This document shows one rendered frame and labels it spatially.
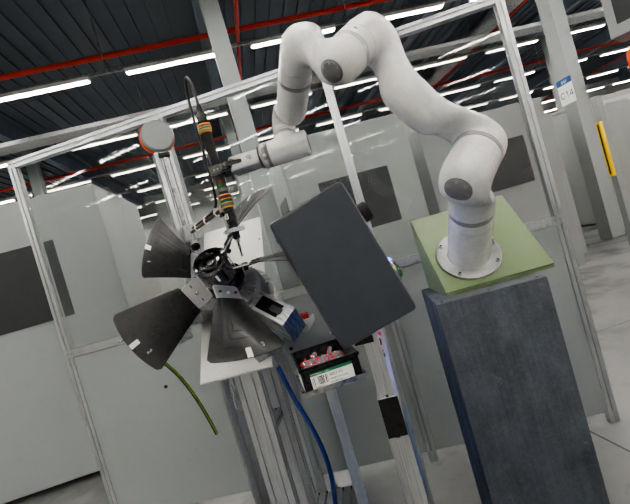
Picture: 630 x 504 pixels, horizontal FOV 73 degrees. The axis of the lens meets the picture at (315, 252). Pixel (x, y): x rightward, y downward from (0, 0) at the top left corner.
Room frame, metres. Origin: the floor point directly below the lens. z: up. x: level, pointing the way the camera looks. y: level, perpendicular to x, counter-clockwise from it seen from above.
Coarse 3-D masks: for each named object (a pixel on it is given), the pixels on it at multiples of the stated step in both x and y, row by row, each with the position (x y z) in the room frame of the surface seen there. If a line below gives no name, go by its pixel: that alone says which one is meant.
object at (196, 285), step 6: (192, 282) 1.38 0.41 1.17; (198, 282) 1.39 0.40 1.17; (186, 288) 1.38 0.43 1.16; (192, 288) 1.38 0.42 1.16; (198, 288) 1.39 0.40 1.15; (204, 288) 1.40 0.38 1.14; (186, 294) 1.38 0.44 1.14; (192, 294) 1.38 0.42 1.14; (204, 294) 1.40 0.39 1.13; (210, 294) 1.40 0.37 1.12; (192, 300) 1.38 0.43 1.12; (198, 300) 1.39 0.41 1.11; (204, 300) 1.40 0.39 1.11; (198, 306) 1.39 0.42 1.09
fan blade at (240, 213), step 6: (258, 192) 1.56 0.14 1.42; (264, 192) 1.52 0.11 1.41; (246, 198) 1.62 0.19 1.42; (252, 198) 1.56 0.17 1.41; (258, 198) 1.51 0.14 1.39; (240, 204) 1.64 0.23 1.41; (246, 204) 1.56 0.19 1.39; (252, 204) 1.50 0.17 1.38; (234, 210) 1.67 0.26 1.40; (240, 210) 1.59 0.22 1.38; (246, 210) 1.51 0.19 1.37; (240, 216) 1.51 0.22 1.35; (240, 222) 1.46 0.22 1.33
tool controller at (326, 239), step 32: (320, 192) 0.54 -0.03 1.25; (288, 224) 0.54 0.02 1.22; (320, 224) 0.54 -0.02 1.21; (352, 224) 0.53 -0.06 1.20; (288, 256) 0.55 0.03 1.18; (320, 256) 0.54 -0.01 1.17; (352, 256) 0.54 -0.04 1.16; (384, 256) 0.53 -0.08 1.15; (320, 288) 0.54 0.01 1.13; (352, 288) 0.54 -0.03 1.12; (384, 288) 0.53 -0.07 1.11; (352, 320) 0.54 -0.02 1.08; (384, 320) 0.53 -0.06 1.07
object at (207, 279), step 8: (208, 248) 1.40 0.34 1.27; (216, 248) 1.39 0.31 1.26; (200, 256) 1.39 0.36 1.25; (208, 256) 1.38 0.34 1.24; (216, 256) 1.37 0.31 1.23; (224, 256) 1.36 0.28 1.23; (200, 264) 1.37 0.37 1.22; (216, 264) 1.35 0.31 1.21; (224, 264) 1.34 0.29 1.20; (232, 264) 1.39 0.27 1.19; (200, 272) 1.36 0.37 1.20; (208, 272) 1.35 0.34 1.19; (216, 272) 1.33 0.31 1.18; (224, 272) 1.35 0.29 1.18; (232, 272) 1.39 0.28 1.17; (240, 272) 1.45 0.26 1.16; (208, 280) 1.34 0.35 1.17; (216, 280) 1.35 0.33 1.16; (224, 280) 1.37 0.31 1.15; (232, 280) 1.42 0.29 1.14; (240, 280) 1.42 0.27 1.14; (208, 288) 1.44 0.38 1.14; (240, 288) 1.42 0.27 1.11
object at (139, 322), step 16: (144, 304) 1.34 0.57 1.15; (160, 304) 1.35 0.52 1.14; (176, 304) 1.36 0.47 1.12; (192, 304) 1.38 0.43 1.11; (128, 320) 1.33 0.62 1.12; (144, 320) 1.33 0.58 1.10; (160, 320) 1.34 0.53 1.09; (176, 320) 1.35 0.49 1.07; (192, 320) 1.37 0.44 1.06; (128, 336) 1.32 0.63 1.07; (144, 336) 1.32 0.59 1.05; (160, 336) 1.33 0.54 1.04; (176, 336) 1.35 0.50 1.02; (160, 352) 1.32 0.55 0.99; (160, 368) 1.31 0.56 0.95
